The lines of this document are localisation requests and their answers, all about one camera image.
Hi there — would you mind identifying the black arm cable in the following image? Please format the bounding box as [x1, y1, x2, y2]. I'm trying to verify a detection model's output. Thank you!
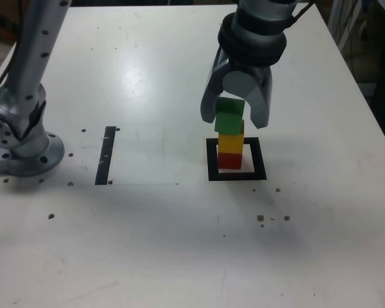
[288, 0, 316, 26]

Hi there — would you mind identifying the red cube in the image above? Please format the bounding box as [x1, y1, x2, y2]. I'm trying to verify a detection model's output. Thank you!
[217, 152, 243, 170]

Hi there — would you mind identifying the green cube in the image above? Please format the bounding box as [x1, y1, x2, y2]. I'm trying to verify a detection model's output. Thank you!
[214, 98, 246, 135]

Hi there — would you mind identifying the black tape strip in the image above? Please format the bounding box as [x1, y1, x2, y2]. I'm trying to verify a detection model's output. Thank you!
[94, 126, 117, 186]

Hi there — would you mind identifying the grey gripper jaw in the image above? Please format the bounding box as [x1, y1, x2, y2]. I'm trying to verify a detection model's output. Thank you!
[200, 47, 231, 124]
[222, 66, 274, 130]

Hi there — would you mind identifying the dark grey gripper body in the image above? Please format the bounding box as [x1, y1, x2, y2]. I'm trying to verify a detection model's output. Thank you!
[226, 59, 264, 83]

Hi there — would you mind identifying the yellow cube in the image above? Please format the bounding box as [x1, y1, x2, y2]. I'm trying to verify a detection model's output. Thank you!
[218, 120, 245, 155]

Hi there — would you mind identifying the white metal frame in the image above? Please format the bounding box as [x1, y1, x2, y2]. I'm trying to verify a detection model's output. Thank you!
[327, 0, 365, 55]

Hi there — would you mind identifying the black tape square outline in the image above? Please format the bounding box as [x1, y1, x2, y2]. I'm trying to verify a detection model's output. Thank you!
[205, 137, 268, 182]

